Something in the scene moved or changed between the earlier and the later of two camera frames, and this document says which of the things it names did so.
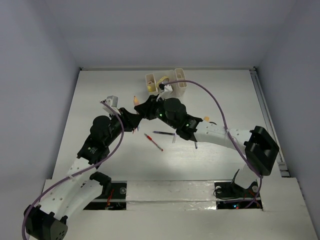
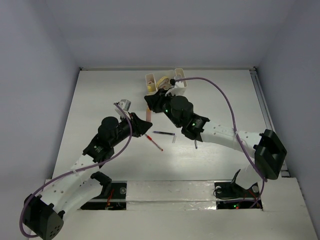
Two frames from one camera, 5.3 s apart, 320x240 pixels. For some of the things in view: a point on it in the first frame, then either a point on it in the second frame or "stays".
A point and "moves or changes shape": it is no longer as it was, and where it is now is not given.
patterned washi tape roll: x=161 y=80 stays
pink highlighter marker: x=136 y=102 moves or changes shape
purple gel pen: x=157 y=132 stays
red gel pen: x=150 y=138 stays
